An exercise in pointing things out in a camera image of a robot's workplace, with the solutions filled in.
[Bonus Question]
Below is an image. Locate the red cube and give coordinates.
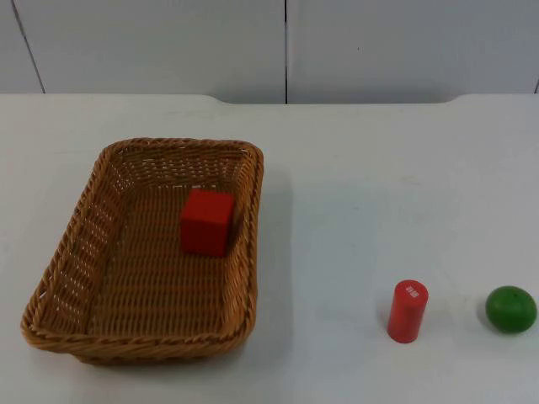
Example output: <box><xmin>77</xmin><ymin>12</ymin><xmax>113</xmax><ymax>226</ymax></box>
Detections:
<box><xmin>180</xmin><ymin>188</ymin><xmax>235</xmax><ymax>258</ymax></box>

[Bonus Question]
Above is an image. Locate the pale brown wicker basket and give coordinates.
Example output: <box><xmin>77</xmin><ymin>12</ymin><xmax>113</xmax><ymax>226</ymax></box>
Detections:
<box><xmin>19</xmin><ymin>136</ymin><xmax>265</xmax><ymax>368</ymax></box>

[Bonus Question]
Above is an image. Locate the red cylinder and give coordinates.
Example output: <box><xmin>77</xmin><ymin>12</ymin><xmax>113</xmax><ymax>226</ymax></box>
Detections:
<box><xmin>387</xmin><ymin>279</ymin><xmax>430</xmax><ymax>345</ymax></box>

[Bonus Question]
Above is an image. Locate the green ball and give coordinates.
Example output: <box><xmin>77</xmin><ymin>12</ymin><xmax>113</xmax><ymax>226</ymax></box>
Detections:
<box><xmin>484</xmin><ymin>285</ymin><xmax>538</xmax><ymax>336</ymax></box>

